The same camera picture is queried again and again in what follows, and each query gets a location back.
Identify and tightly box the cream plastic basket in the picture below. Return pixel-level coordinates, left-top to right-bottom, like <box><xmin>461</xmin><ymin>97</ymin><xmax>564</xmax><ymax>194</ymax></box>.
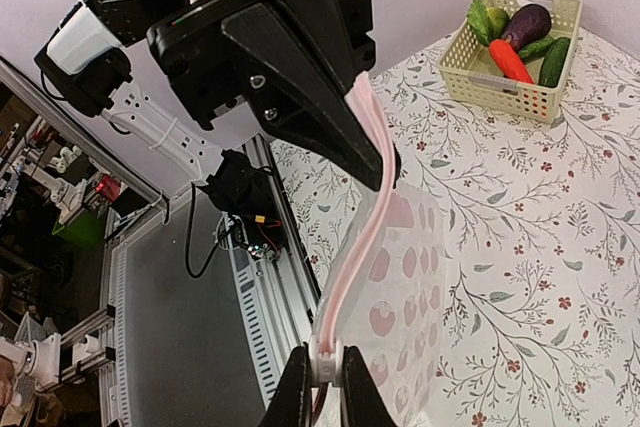
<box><xmin>438</xmin><ymin>0</ymin><xmax>583</xmax><ymax>124</ymax></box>

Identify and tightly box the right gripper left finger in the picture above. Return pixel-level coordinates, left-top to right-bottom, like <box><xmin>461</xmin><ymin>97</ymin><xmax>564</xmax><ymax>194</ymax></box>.
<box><xmin>260</xmin><ymin>345</ymin><xmax>313</xmax><ymax>427</ymax></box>

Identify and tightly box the floral table mat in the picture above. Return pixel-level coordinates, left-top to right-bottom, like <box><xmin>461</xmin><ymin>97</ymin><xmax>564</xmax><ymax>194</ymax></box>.
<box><xmin>269</xmin><ymin>21</ymin><xmax>640</xmax><ymax>427</ymax></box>

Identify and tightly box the toy eggplant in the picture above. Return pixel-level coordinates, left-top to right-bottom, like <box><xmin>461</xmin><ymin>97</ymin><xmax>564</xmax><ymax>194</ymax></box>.
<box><xmin>502</xmin><ymin>4</ymin><xmax>552</xmax><ymax>52</ymax></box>

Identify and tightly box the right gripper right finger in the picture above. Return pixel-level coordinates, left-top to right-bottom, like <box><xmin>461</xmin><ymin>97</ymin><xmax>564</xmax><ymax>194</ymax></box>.
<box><xmin>340</xmin><ymin>346</ymin><xmax>395</xmax><ymax>427</ymax></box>

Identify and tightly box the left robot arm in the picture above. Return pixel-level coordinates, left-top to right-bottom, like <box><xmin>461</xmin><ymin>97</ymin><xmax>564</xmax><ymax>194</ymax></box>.
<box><xmin>35</xmin><ymin>0</ymin><xmax>383</xmax><ymax>257</ymax></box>

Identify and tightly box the toy green leafy vegetable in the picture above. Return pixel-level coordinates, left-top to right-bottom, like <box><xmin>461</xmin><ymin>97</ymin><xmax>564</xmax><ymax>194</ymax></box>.
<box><xmin>466</xmin><ymin>0</ymin><xmax>510</xmax><ymax>47</ymax></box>

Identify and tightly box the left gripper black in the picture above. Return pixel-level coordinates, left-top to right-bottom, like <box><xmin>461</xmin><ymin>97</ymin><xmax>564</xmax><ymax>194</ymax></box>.
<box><xmin>148</xmin><ymin>0</ymin><xmax>382</xmax><ymax>191</ymax></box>

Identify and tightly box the clear zip top bag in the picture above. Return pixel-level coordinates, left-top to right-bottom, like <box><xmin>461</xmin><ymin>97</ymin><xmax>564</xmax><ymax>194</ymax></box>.
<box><xmin>309</xmin><ymin>73</ymin><xmax>445</xmax><ymax>426</ymax></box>

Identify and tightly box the toy carrot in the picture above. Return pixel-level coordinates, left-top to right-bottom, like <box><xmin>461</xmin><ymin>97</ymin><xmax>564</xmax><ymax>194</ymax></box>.
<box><xmin>488</xmin><ymin>39</ymin><xmax>534</xmax><ymax>84</ymax></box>

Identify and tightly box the toy small green cucumber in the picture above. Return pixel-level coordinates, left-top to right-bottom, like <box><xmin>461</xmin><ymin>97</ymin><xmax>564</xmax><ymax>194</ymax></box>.
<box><xmin>518</xmin><ymin>36</ymin><xmax>554</xmax><ymax>63</ymax></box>

